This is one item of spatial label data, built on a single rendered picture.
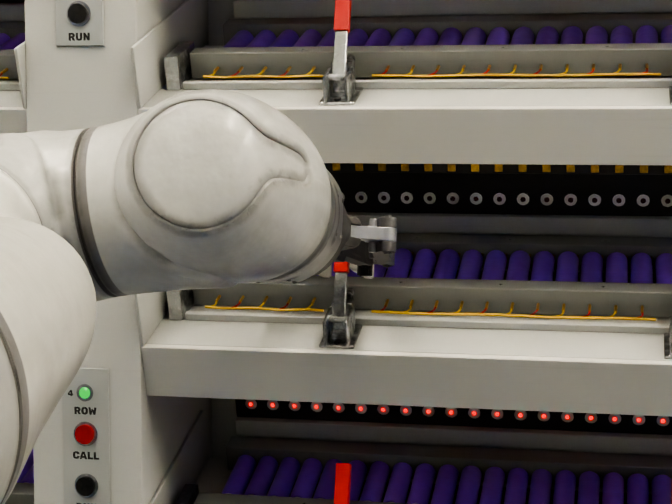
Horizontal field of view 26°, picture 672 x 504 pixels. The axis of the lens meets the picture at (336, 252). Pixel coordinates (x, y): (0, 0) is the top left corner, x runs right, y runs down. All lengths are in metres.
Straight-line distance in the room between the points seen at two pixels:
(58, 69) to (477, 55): 0.34
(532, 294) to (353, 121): 0.20
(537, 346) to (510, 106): 0.19
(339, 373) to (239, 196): 0.41
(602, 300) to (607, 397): 0.09
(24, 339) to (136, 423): 0.80
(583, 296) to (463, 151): 0.16
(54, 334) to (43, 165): 0.40
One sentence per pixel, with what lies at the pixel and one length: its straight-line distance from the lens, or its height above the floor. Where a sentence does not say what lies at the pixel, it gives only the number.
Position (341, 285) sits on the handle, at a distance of 1.16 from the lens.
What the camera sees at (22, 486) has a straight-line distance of 1.33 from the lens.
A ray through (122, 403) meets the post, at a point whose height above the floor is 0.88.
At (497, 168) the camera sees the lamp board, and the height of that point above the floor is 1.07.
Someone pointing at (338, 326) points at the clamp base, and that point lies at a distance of 1.17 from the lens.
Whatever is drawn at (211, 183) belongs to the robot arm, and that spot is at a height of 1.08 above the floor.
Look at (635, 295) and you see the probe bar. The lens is 1.18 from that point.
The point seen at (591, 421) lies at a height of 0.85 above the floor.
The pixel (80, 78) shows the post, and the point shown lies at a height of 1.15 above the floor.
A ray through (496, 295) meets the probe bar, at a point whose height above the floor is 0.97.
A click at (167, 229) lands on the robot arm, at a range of 0.76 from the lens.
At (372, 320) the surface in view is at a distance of 1.18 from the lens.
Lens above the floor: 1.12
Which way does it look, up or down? 5 degrees down
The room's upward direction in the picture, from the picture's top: straight up
